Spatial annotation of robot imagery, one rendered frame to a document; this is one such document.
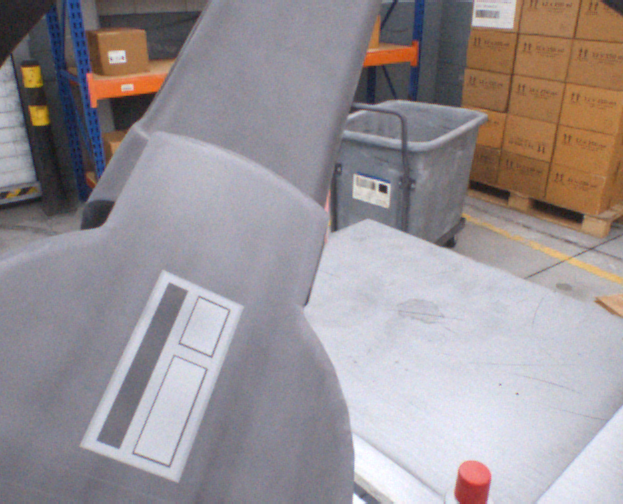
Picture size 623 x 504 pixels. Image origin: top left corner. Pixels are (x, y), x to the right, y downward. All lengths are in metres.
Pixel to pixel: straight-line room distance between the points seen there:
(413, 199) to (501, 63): 1.54
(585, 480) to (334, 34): 0.85
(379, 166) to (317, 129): 2.73
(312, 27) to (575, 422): 1.01
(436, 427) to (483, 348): 0.27
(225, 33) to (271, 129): 0.03
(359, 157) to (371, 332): 1.77
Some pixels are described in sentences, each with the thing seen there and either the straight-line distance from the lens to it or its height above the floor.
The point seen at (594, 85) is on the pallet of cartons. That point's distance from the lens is 3.89.
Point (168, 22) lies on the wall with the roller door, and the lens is 4.86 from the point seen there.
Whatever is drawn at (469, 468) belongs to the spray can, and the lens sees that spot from 0.65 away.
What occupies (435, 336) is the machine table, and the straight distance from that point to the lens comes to 1.28.
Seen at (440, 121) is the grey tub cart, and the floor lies 0.72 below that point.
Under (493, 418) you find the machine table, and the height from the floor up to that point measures 0.83.
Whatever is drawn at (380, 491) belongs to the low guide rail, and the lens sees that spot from 0.84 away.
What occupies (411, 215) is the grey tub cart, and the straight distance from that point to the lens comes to 2.93.
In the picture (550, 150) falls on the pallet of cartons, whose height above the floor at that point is 0.47.
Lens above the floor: 1.54
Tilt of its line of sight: 26 degrees down
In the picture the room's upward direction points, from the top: straight up
